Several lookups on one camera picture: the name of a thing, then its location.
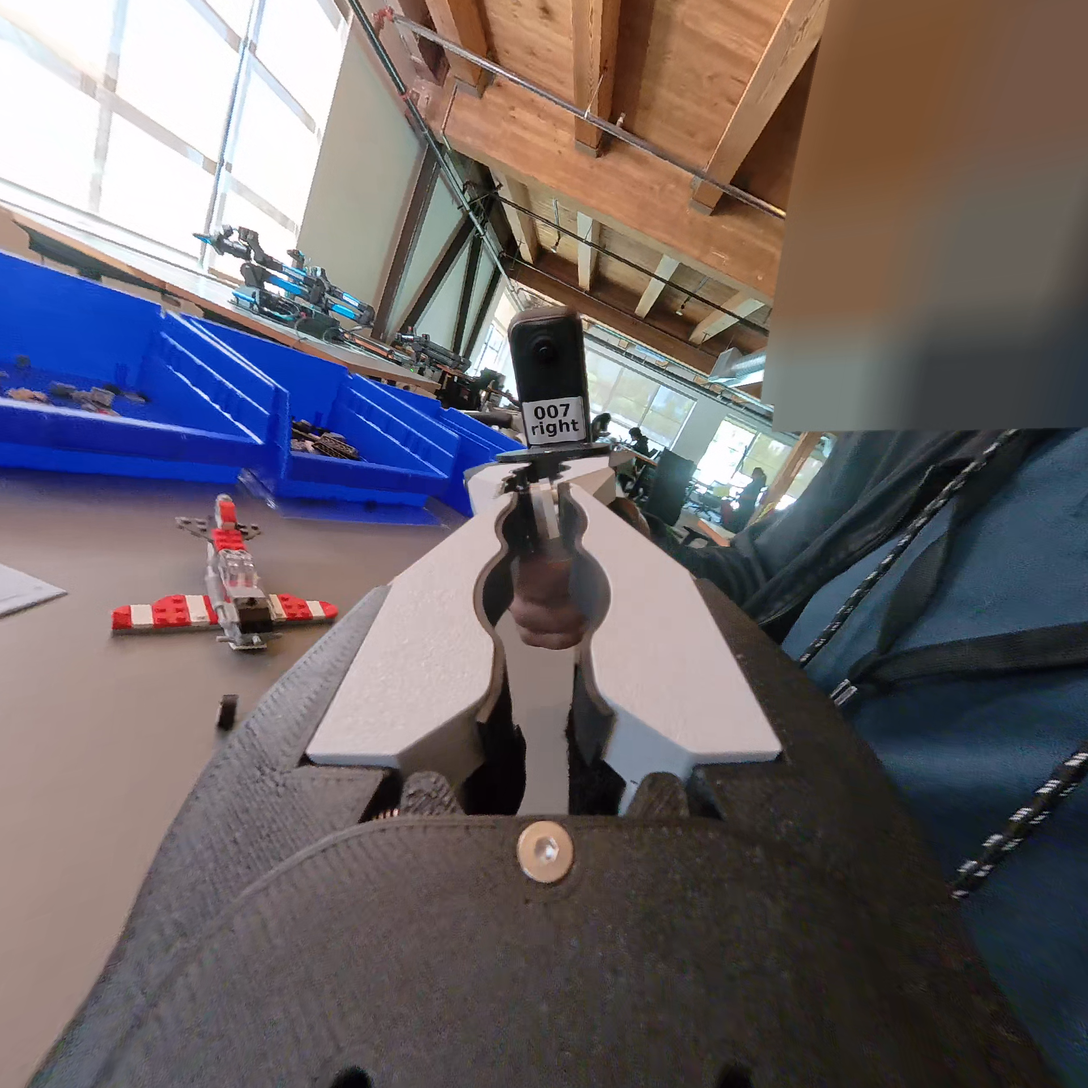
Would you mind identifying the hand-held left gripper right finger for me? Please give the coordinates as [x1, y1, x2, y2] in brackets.
[565, 486, 785, 815]

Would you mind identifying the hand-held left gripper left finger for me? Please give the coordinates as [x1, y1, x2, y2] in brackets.
[304, 500, 513, 809]

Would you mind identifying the grey desk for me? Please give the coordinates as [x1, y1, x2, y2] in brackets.
[0, 465, 481, 1088]

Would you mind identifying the person's right hand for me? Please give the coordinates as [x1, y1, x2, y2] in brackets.
[508, 551, 590, 649]

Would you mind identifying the black office chair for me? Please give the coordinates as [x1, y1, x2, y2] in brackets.
[649, 449, 700, 530]

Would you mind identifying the red white brick toy plane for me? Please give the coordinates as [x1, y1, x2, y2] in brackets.
[110, 495, 339, 654]

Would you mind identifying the metal ceiling pipe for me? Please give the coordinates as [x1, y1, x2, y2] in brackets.
[374, 7, 788, 220]

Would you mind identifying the person's blue top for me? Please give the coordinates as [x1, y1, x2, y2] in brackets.
[765, 429, 1088, 1088]

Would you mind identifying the wooden workbench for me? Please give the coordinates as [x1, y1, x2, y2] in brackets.
[0, 199, 445, 394]

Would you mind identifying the white paper sheet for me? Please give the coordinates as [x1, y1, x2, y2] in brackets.
[0, 563, 68, 619]

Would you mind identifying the large blue plastic bin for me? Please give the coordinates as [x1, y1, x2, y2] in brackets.
[0, 249, 290, 487]

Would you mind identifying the large window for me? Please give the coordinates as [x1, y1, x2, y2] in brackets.
[0, 0, 351, 266]

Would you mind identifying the silver air duct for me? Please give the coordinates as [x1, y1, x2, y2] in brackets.
[708, 346, 768, 397]

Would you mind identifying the speckled drawstring cord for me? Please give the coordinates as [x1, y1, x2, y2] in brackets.
[950, 742, 1088, 899]
[794, 429, 1021, 708]

